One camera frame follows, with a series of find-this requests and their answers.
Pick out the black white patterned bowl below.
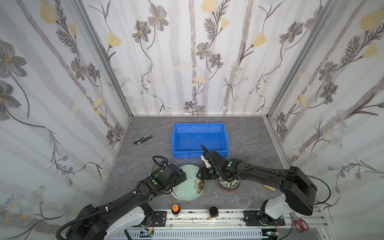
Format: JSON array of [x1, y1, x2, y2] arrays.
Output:
[[219, 178, 241, 189]]

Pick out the red handled scissors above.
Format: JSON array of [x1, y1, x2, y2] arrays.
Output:
[[290, 213, 310, 233]]

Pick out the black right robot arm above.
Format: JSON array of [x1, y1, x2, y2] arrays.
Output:
[[201, 147, 317, 219]]

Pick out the green glass cup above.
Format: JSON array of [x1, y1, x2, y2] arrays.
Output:
[[152, 163, 164, 173]]

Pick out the blue plastic bin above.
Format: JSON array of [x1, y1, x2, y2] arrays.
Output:
[[172, 123, 230, 159]]

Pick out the green floral plate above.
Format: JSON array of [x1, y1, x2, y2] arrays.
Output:
[[172, 164, 206, 201]]

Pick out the black lid jar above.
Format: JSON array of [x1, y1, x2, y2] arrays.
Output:
[[208, 207, 219, 221]]

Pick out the orange lid jar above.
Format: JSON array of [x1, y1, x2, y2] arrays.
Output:
[[171, 205, 181, 217]]

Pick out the aluminium rail frame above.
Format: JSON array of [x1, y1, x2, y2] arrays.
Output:
[[86, 208, 334, 240]]

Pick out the small wooden block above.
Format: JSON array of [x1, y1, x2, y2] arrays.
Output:
[[264, 185, 276, 192]]

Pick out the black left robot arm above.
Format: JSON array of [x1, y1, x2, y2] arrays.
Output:
[[56, 164, 187, 240]]

